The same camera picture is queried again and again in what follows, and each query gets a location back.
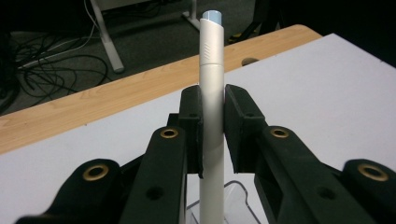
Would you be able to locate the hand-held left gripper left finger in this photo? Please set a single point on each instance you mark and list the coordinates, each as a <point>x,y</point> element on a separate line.
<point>191,130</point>

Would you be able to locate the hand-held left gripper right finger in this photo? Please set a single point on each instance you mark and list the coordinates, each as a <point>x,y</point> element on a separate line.
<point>244,133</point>

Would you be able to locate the white pen with blue end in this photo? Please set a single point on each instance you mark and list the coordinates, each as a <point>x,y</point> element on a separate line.
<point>211,93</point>

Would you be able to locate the clear plastic pen holder box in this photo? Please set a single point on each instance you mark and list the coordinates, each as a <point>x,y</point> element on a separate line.
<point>236,202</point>

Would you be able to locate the white table mat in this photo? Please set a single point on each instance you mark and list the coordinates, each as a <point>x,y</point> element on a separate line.
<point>317,93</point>

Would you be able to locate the white metal table leg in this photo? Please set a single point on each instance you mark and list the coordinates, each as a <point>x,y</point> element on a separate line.
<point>107,40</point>
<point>193,17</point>

